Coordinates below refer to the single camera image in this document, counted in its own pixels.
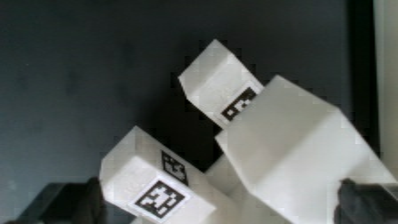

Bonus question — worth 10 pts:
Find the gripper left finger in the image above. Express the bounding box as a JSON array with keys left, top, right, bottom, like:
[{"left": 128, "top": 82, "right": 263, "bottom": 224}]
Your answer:
[{"left": 16, "top": 177, "right": 105, "bottom": 224}]

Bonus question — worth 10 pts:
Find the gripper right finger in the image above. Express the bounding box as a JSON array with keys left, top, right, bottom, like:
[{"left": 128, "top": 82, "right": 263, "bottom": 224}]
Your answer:
[{"left": 334, "top": 179, "right": 398, "bottom": 224}]

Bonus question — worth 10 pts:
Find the white chair back part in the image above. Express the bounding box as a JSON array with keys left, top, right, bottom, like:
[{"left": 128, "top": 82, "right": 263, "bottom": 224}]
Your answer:
[{"left": 215, "top": 77, "right": 396, "bottom": 224}]

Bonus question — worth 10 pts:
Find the white chair leg with tag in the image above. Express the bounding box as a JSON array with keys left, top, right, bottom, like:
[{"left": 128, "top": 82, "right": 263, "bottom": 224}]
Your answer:
[{"left": 178, "top": 40, "right": 263, "bottom": 127}]

